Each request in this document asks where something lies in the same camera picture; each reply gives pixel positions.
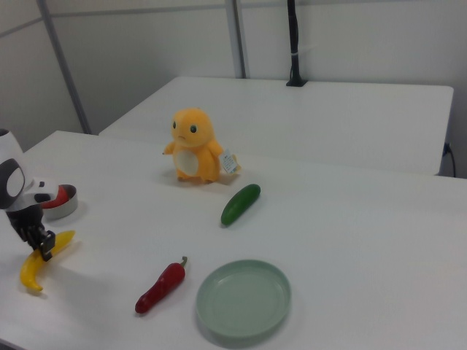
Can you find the black camera pole with base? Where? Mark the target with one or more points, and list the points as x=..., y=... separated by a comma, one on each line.
x=295, y=40

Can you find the green cucumber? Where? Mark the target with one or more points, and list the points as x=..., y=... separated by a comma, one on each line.
x=241, y=204

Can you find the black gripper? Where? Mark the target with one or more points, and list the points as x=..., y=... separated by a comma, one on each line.
x=25, y=218

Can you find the pale green plastic plate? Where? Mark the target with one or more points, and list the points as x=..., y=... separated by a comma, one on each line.
x=243, y=299

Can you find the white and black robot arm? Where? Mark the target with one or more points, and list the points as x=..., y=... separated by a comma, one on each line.
x=14, y=182

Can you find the red chili pepper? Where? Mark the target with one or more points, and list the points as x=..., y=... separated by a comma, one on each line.
x=162, y=288

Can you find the red apple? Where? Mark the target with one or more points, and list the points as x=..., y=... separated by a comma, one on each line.
x=60, y=198

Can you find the orange plush dinosaur toy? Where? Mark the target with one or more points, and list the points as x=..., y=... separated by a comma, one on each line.
x=195, y=146

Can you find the round metal bowl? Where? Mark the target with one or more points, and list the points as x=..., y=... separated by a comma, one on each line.
x=62, y=211

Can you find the yellow banana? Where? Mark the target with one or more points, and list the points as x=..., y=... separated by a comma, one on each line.
x=31, y=270

